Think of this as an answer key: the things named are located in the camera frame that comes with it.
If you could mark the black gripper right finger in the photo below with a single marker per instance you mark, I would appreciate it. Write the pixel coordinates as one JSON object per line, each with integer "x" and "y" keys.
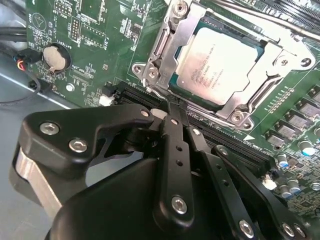
{"x": 225, "y": 180}

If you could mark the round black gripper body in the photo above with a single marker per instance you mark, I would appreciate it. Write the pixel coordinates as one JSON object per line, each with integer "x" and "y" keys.
{"x": 112, "y": 200}

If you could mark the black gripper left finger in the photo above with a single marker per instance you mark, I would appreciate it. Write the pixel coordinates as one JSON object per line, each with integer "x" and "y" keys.
{"x": 75, "y": 125}

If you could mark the metal socket cover frame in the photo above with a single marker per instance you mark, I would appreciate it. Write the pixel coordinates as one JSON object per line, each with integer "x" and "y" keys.
{"x": 260, "y": 82}

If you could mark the silver CPU green edge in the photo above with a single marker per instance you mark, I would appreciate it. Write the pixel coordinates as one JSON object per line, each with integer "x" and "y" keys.
{"x": 215, "y": 65}

